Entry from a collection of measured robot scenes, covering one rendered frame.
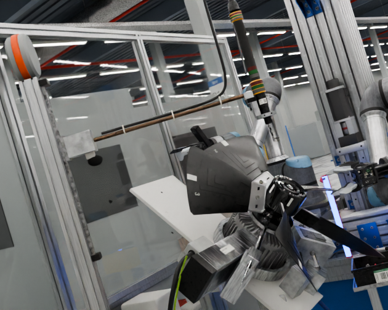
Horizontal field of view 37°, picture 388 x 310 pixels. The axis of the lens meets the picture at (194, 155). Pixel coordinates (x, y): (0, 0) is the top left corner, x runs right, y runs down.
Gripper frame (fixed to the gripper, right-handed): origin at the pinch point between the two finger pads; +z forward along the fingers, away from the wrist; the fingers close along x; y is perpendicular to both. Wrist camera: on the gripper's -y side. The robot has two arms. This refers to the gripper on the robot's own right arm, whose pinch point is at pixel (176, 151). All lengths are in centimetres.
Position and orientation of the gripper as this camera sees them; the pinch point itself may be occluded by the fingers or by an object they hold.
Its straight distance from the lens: 255.8
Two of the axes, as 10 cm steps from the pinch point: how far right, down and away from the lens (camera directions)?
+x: -5.6, 0.4, 8.3
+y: 2.2, 9.7, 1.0
